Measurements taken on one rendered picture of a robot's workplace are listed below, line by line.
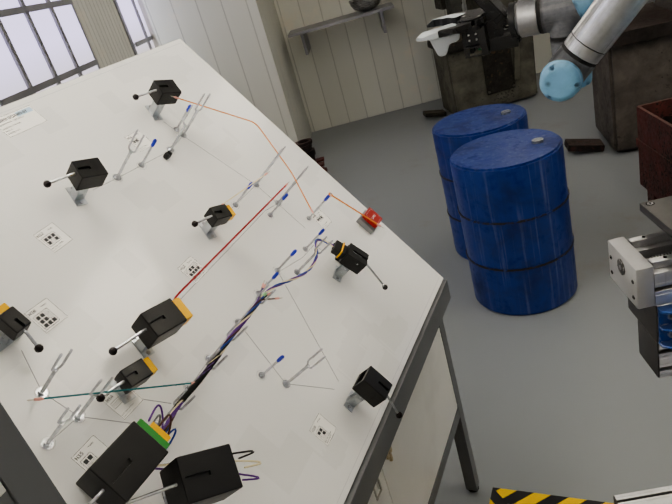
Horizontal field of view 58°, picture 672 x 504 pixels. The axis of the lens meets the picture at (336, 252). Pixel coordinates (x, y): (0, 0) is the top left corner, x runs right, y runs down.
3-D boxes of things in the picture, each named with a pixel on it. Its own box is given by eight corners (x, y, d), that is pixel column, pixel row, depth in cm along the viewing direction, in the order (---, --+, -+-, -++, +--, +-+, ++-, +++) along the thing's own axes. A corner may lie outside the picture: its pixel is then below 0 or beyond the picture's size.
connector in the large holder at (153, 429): (124, 436, 88) (133, 425, 86) (136, 422, 91) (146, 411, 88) (153, 462, 89) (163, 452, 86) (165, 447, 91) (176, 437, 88)
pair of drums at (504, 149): (563, 214, 378) (549, 89, 344) (585, 311, 286) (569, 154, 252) (456, 228, 399) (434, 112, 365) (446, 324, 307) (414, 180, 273)
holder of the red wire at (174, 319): (86, 360, 101) (107, 330, 95) (147, 327, 112) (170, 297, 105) (104, 384, 101) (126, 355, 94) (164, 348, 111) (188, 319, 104)
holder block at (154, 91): (118, 108, 140) (132, 80, 135) (158, 105, 149) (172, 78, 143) (129, 123, 139) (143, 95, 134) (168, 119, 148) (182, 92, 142)
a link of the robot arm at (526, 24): (533, 2, 119) (539, -11, 125) (510, 7, 121) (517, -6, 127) (538, 39, 123) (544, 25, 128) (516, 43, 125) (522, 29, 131)
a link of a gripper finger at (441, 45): (421, 64, 133) (463, 51, 130) (415, 38, 129) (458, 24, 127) (421, 60, 135) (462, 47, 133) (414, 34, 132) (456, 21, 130)
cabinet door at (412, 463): (460, 407, 195) (437, 306, 178) (414, 559, 152) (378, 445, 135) (452, 406, 196) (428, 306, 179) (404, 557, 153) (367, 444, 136)
